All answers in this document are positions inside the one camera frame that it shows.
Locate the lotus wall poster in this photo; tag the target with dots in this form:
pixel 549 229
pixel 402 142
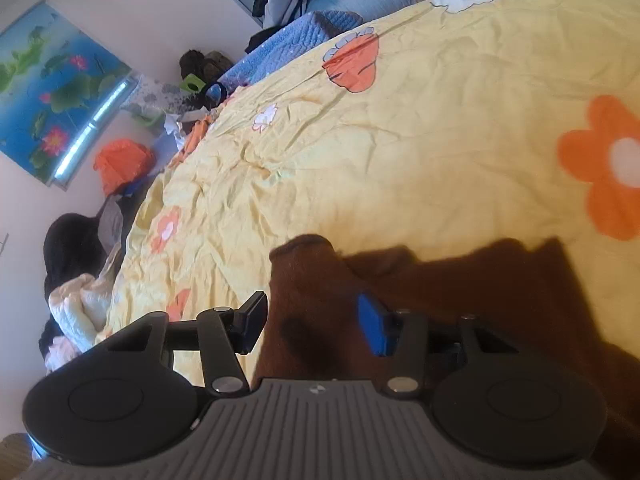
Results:
pixel 45 90

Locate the dark clothes heap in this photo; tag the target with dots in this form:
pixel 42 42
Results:
pixel 70 245

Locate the white quilted jacket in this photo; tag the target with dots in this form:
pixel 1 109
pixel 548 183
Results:
pixel 75 305

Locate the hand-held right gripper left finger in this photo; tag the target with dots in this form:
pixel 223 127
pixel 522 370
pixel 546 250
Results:
pixel 250 325

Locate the yellow printed blanket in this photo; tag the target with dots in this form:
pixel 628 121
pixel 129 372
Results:
pixel 400 135

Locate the black round mirror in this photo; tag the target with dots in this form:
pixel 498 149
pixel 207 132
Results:
pixel 215 94

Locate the blue quilted blanket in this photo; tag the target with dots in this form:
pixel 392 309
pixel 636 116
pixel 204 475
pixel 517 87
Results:
pixel 290 42

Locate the green plastic item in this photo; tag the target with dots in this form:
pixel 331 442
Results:
pixel 193 83

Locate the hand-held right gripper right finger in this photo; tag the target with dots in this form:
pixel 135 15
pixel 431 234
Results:
pixel 375 322

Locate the brown garment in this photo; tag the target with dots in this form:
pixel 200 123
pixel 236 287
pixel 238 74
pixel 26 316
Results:
pixel 500 300

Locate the orange plastic bag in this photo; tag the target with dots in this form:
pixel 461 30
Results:
pixel 122 165

